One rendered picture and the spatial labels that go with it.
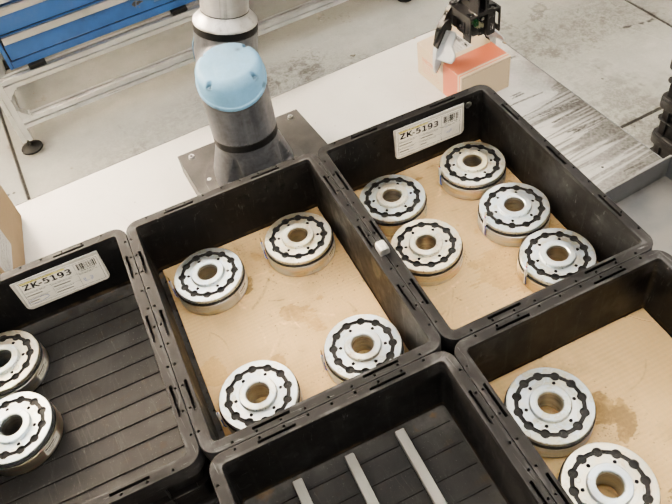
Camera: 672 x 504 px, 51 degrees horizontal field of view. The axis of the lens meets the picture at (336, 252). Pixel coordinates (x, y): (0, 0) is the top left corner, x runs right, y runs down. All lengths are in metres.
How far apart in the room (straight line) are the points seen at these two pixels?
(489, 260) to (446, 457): 0.31
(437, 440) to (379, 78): 0.92
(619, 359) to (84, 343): 0.73
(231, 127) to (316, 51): 1.80
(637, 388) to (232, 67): 0.77
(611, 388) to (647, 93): 1.90
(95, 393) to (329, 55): 2.16
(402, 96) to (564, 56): 1.42
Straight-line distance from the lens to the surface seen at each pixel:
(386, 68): 1.63
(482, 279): 1.02
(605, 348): 0.97
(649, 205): 1.33
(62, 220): 1.48
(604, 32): 3.03
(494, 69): 1.50
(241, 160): 1.26
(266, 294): 1.04
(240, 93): 1.19
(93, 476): 0.97
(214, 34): 1.30
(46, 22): 2.73
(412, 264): 1.00
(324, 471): 0.88
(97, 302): 1.12
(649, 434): 0.92
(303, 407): 0.81
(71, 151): 2.86
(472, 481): 0.87
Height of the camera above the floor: 1.63
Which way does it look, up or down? 49 degrees down
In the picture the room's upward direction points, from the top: 11 degrees counter-clockwise
